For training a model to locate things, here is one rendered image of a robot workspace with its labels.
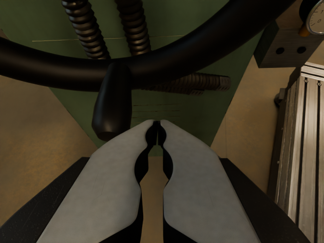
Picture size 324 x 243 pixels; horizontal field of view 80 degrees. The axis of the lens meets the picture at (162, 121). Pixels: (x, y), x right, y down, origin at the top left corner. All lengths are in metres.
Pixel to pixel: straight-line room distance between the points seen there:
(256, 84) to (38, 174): 1.12
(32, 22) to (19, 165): 0.76
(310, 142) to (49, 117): 1.09
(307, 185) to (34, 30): 0.74
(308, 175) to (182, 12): 0.57
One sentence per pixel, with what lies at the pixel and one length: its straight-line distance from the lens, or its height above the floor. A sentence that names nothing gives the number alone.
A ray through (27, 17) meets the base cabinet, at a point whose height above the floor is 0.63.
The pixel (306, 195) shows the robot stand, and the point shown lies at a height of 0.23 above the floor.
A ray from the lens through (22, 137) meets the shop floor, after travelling 1.13.
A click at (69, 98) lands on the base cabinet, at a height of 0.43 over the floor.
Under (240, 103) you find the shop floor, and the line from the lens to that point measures 1.05.
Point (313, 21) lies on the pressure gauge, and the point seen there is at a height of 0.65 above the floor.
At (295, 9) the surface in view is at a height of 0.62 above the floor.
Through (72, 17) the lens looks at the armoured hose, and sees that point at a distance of 0.22.
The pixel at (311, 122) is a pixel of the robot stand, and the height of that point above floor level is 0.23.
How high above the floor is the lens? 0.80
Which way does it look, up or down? 60 degrees down
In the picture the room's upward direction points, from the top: 4 degrees counter-clockwise
